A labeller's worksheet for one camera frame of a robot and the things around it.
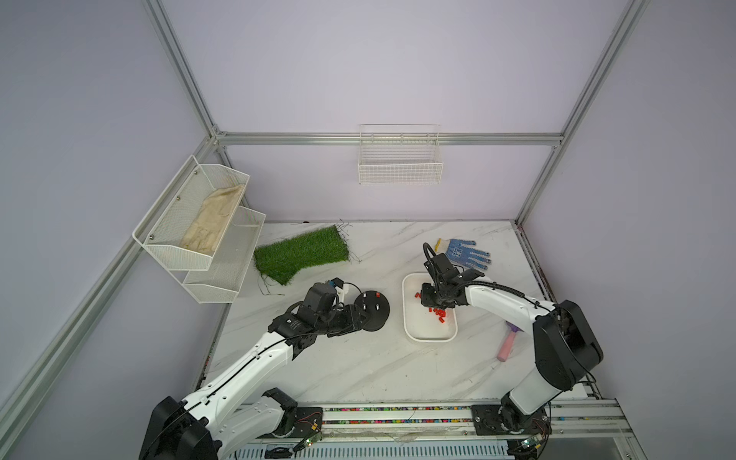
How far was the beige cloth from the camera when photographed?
0.75m

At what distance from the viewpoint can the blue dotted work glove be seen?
110cm

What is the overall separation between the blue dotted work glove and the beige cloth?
75 cm
